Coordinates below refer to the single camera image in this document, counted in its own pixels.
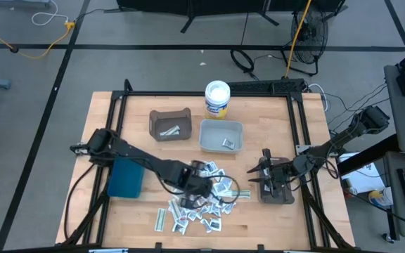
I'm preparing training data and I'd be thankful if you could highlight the teal plastic bin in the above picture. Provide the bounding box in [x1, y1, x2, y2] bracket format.
[106, 156, 146, 199]

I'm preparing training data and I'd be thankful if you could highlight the white paper sheet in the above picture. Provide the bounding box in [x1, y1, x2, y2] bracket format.
[338, 152, 387, 195]

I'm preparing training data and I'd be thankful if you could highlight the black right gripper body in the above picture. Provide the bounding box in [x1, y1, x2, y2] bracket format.
[262, 148, 305, 198]

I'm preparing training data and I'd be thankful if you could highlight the lying wipes canister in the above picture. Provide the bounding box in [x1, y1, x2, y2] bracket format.
[368, 187, 394, 207]

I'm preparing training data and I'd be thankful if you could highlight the black perforated bar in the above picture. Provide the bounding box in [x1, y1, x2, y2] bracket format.
[226, 78, 308, 95]

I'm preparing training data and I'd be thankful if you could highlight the light grey plastic bin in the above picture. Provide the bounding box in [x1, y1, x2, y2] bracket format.
[198, 118, 245, 155]

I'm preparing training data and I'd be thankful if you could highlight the white floor cable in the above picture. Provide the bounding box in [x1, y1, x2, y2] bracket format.
[31, 0, 69, 27]

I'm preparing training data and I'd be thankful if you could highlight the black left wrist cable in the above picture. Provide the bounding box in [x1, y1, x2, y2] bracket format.
[219, 168, 241, 205]

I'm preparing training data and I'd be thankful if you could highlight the green striped bandage wrapper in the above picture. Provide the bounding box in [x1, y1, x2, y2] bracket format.
[159, 125, 181, 137]
[154, 207, 167, 233]
[227, 189, 252, 200]
[168, 198, 183, 221]

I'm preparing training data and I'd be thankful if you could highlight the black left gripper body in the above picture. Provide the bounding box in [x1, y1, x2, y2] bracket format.
[170, 160, 207, 210]

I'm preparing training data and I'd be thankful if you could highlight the Lysol wipes canister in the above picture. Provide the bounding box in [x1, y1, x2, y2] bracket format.
[204, 79, 231, 120]

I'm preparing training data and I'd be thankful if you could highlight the black curtain partition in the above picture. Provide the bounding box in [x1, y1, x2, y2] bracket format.
[116, 0, 346, 17]

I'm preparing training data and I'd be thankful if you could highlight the black coiled floor cable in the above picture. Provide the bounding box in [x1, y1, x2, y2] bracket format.
[229, 48, 259, 80]

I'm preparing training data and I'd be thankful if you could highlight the black floor fan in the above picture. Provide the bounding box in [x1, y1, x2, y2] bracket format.
[281, 3, 330, 77]

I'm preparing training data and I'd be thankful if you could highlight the yellow floor extension cord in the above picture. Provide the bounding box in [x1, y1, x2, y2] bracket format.
[0, 17, 77, 60]

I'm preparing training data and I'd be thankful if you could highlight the antiseptic packet dark label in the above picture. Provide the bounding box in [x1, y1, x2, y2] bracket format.
[208, 217, 223, 233]

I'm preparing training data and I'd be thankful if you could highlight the smoky translucent plastic bin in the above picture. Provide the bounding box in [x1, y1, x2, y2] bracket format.
[148, 107, 193, 143]
[257, 156, 295, 205]

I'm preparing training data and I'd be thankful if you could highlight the black diagonal beam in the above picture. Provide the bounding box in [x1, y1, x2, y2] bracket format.
[335, 133, 400, 176]

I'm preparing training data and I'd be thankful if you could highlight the yellow hanging cable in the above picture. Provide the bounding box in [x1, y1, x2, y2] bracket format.
[283, 0, 312, 79]

